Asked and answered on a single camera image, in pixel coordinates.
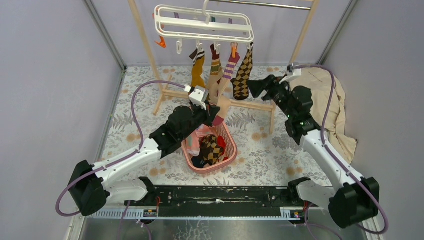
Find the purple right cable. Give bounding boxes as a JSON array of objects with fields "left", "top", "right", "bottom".
[{"left": 293, "top": 64, "right": 390, "bottom": 240}]

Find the floral patterned mat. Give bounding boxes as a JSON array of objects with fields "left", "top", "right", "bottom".
[{"left": 94, "top": 65, "right": 347, "bottom": 187}]

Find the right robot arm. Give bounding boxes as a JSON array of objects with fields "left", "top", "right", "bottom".
[{"left": 247, "top": 75, "right": 380, "bottom": 229}]

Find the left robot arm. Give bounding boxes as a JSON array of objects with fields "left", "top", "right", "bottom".
[{"left": 66, "top": 104, "right": 221, "bottom": 216}]

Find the pink green patterned sock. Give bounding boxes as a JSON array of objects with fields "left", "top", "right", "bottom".
[{"left": 185, "top": 124, "right": 213, "bottom": 157}]

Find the mustard yellow sock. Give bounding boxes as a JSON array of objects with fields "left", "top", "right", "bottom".
[{"left": 189, "top": 47, "right": 206, "bottom": 88}]

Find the pink laundry basket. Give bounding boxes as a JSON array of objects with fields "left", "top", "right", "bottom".
[{"left": 181, "top": 122, "right": 238, "bottom": 174}]

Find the beige purple striped sock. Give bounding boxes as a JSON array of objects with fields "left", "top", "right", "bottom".
[{"left": 212, "top": 52, "right": 241, "bottom": 126}]

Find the orange clothes peg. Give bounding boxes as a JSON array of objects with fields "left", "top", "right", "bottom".
[{"left": 155, "top": 36, "right": 167, "bottom": 49}]

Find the beige cloth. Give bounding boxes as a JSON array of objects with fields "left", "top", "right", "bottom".
[{"left": 291, "top": 65, "right": 358, "bottom": 165}]

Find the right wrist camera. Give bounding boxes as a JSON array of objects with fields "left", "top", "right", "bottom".
[{"left": 279, "top": 62, "right": 302, "bottom": 84}]

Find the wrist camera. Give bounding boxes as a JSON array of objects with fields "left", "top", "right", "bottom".
[
  {"left": 184, "top": 84, "right": 209, "bottom": 110},
  {"left": 279, "top": 62, "right": 302, "bottom": 84}
]

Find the brown argyle sock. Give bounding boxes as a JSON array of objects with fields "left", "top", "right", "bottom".
[
  {"left": 199, "top": 134, "right": 225, "bottom": 166},
  {"left": 231, "top": 42, "right": 254, "bottom": 101}
]

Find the navy sock red cuff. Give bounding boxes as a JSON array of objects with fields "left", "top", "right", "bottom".
[{"left": 191, "top": 156, "right": 208, "bottom": 169}]

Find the white plastic clip hanger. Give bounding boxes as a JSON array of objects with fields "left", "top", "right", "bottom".
[{"left": 154, "top": 0, "right": 255, "bottom": 44}]

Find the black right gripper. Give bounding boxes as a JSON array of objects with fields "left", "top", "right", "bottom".
[{"left": 245, "top": 75, "right": 295, "bottom": 120}]

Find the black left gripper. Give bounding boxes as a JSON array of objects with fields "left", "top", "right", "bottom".
[{"left": 178, "top": 100, "right": 220, "bottom": 141}]

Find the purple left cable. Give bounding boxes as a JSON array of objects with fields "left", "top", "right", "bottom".
[{"left": 54, "top": 80, "right": 188, "bottom": 240}]

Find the purple cable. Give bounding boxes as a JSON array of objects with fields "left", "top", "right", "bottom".
[
  {"left": 54, "top": 80, "right": 188, "bottom": 240},
  {"left": 293, "top": 64, "right": 390, "bottom": 240}
]

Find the red snowflake sock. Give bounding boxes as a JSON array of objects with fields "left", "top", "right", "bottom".
[{"left": 217, "top": 136, "right": 227, "bottom": 150}]

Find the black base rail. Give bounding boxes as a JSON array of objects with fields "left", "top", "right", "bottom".
[{"left": 124, "top": 184, "right": 321, "bottom": 218}]

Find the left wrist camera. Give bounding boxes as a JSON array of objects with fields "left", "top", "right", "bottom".
[{"left": 184, "top": 84, "right": 209, "bottom": 110}]

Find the wooden clothes rack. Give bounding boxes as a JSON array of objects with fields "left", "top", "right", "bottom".
[{"left": 127, "top": 0, "right": 322, "bottom": 135}]

